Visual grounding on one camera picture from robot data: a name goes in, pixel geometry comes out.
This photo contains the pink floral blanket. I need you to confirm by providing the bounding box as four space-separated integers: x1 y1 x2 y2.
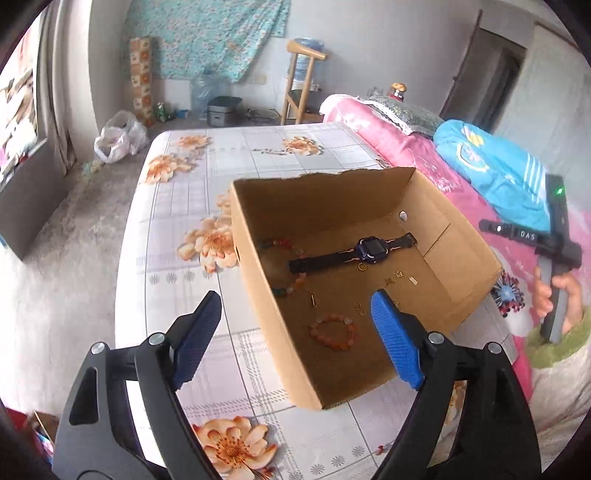
321 92 541 402

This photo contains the multicolour bead bracelet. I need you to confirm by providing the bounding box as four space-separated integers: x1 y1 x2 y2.
257 236 308 298

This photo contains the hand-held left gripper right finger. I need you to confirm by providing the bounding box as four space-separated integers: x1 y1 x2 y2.
370 288 542 480

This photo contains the dark wooden door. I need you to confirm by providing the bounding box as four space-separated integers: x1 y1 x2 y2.
438 9 529 134

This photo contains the person's right forearm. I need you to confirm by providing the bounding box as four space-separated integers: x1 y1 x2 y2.
524 307 591 462

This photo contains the floral plaid mat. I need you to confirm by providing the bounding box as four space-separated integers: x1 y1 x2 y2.
121 122 518 480

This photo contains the white cable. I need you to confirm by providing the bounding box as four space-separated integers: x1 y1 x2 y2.
246 107 282 124

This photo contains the grey metal bin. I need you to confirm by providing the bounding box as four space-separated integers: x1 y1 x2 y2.
205 95 244 127

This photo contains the white plastic bag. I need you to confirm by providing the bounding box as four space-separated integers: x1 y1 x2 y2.
93 110 149 164

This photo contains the blue water jug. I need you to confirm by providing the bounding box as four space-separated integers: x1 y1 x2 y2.
295 38 325 88

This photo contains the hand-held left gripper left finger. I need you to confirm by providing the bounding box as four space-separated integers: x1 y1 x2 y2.
52 290 223 480

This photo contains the teal floral wall cloth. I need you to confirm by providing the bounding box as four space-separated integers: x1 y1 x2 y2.
124 0 293 84

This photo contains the square kids wristwatch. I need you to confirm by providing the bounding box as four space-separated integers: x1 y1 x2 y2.
287 232 417 274

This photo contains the dark low cabinet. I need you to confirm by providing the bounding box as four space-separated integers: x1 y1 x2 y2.
0 136 52 261

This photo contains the orange bead bracelet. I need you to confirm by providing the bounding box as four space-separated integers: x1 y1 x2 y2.
308 313 359 352

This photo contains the green lace-edged pillow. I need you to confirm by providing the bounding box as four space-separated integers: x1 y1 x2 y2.
358 95 446 138

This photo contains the person's right hand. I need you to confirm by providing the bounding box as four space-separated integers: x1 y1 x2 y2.
532 267 586 334

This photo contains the wooden chair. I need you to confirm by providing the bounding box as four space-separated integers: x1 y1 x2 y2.
280 39 329 126

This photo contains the checkered patterned roll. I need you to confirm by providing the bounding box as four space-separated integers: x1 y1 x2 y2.
129 36 155 127

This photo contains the brown cardboard box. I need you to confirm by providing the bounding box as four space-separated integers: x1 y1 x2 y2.
229 166 504 411

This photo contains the white wardrobe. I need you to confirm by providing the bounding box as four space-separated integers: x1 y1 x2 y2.
494 18 587 185

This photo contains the small cardboard carton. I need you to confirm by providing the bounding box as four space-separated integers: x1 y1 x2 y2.
23 410 60 467

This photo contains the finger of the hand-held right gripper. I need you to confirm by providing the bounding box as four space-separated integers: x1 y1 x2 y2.
478 219 516 237

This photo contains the clear large water bottle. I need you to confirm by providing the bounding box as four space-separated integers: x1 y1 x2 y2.
191 68 223 118

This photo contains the grey curtain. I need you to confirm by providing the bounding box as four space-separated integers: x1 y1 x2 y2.
34 0 79 171

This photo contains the blue garment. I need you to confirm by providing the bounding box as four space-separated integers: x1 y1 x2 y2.
433 119 555 241

